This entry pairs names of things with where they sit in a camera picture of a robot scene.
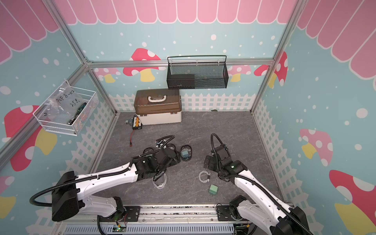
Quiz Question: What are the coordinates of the green charger cube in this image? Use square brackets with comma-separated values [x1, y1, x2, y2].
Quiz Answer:
[209, 184, 218, 195]

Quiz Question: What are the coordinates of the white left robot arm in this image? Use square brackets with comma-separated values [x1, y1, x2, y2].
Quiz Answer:
[29, 147, 181, 222]

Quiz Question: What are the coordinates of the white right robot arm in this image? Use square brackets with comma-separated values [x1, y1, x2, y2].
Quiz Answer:
[205, 145, 313, 235]

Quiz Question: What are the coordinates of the black yellow charger board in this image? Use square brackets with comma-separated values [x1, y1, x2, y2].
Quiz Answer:
[132, 115, 142, 130]

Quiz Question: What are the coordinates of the brown lid storage box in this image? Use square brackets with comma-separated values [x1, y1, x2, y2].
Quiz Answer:
[134, 89, 182, 125]

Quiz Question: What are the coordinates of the clear labelled plastic bag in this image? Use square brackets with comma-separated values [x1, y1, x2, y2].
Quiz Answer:
[43, 83, 84, 124]

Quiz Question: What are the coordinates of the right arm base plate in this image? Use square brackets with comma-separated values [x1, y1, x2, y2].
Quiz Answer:
[215, 204, 248, 222]

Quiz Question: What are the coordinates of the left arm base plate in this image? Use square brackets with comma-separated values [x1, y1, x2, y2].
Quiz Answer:
[99, 206, 141, 222]

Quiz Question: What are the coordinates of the black wire mesh basket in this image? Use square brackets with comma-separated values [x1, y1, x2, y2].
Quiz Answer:
[166, 55, 229, 90]

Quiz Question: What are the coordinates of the green handled tool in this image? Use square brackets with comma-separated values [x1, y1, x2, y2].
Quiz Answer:
[67, 102, 87, 125]

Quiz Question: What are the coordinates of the white wire wall basket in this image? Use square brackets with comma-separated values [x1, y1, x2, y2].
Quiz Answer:
[33, 80, 99, 136]

